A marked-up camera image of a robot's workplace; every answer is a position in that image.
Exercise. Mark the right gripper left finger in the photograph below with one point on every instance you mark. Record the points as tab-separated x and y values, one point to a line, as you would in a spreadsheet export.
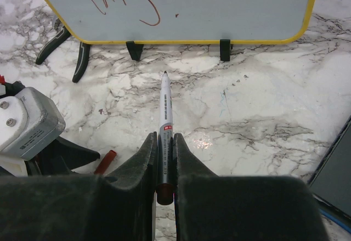
119	206

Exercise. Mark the white marker pen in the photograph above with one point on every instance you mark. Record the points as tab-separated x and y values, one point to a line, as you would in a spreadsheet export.
165	181

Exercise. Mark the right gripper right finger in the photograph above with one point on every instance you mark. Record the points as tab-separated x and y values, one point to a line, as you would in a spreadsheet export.
212	207

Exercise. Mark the yellow framed whiteboard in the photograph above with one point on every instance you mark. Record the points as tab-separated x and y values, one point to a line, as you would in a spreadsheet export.
184	21

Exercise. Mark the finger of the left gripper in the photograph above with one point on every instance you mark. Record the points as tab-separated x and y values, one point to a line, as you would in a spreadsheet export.
61	156

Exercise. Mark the blue handled cutters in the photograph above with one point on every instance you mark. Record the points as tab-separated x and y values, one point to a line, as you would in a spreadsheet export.
335	220

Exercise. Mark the red marker cap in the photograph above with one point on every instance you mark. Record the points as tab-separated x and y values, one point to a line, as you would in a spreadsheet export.
105	163

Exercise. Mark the black flat box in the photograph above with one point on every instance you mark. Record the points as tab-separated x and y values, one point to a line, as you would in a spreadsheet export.
330	183

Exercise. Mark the black handled pliers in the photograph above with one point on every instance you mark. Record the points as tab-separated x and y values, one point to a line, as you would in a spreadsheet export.
67	58

